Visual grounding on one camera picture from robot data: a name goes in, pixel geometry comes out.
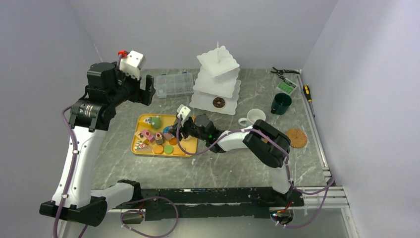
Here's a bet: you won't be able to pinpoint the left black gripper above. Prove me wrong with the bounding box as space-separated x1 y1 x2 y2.
108 62 156 107

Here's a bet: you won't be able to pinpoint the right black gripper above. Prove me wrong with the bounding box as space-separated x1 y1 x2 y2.
169 116 208 142

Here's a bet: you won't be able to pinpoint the chocolate sprinkled donut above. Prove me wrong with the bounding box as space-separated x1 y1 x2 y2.
212 97 226 109

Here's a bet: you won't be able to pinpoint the cream triangle cake slice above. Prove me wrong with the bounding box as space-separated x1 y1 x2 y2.
139 117 152 127

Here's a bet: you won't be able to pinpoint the pink handled tongs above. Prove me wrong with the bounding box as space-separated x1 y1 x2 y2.
163 127 177 140

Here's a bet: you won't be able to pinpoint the green roll cake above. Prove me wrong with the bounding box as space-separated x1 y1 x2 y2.
150 116 162 130

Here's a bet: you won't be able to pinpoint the white three-tier dessert stand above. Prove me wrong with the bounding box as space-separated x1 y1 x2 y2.
189 46 241 116

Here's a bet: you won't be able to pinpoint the pink cake with cherry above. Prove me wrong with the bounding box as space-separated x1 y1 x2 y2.
142 129 155 143

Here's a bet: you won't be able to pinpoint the grey cake with strawberry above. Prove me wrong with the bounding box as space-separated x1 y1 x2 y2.
155 132 164 145

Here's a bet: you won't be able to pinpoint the blue frosted donut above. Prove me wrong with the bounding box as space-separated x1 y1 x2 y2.
162 126 172 134

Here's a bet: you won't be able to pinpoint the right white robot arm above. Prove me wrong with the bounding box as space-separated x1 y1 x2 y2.
169 114 293 206

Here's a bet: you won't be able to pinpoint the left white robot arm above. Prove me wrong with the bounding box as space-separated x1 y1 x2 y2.
39 62 155 227

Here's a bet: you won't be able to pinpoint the orange round cookie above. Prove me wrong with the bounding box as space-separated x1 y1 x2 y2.
168 137 178 146

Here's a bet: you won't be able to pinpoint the yellow square biscuit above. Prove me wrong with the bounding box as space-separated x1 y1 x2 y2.
172 147 185 156

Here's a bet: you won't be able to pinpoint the clear plastic compartment box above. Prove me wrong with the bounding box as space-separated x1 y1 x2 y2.
154 72 194 98

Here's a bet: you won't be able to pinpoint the green round macaron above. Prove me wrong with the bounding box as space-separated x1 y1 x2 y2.
163 145 174 155

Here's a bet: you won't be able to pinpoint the yellow cake piece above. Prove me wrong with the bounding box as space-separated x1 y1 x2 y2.
134 130 147 142

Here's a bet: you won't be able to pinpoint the tan waffle round cookie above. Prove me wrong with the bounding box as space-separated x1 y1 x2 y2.
153 145 164 154

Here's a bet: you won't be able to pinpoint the yellow serving tray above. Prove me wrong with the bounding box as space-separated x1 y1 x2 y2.
131 114 189 157

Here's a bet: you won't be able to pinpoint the white blue mug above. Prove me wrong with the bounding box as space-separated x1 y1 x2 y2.
238 109 266 127

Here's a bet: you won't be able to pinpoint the white triangle cake slice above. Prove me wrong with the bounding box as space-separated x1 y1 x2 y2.
134 140 152 154

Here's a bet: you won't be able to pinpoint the dark green mug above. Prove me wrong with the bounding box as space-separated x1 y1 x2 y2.
270 93 292 115

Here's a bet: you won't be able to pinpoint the green white packet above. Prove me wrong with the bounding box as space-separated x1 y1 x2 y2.
275 78 298 96

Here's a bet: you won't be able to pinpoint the black pliers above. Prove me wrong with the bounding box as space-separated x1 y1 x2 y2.
271 67 300 76

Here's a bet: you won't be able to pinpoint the yellow black screwdriver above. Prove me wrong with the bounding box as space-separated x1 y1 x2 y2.
303 84 315 118

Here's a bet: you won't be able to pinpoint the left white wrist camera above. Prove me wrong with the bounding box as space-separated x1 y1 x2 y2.
117 50 146 81

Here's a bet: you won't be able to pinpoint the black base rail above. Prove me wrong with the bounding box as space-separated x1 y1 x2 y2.
109 186 304 221

